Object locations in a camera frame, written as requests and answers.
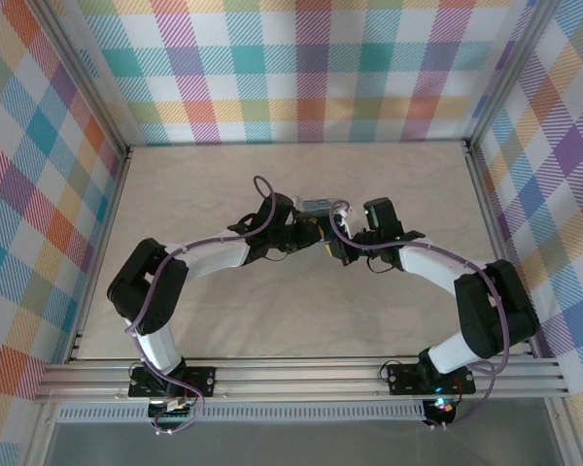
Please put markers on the blue painting print box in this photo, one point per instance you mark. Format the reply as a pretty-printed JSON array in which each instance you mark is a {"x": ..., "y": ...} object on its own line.
[{"x": 319, "y": 204}]

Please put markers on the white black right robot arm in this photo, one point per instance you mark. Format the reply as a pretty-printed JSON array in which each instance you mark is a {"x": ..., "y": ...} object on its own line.
[{"x": 427, "y": 257}]

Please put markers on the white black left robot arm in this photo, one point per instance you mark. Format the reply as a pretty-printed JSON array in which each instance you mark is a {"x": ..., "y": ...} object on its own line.
[{"x": 214, "y": 255}]

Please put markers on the aluminium side rail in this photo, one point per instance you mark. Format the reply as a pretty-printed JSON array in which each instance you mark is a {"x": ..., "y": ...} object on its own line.
[
  {"x": 99, "y": 252},
  {"x": 495, "y": 233}
]

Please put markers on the wide aluminium base rail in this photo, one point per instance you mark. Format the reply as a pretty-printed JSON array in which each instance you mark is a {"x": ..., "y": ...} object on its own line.
[{"x": 296, "y": 381}]

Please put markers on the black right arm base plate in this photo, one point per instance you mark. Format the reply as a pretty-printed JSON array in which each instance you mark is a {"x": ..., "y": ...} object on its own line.
[{"x": 408, "y": 381}]

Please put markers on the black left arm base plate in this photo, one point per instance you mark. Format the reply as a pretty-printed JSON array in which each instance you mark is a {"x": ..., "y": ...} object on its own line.
[{"x": 199, "y": 381}]

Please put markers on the aluminium frame post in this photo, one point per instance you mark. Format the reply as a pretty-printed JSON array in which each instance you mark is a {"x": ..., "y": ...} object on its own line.
[
  {"x": 507, "y": 73},
  {"x": 85, "y": 73}
]

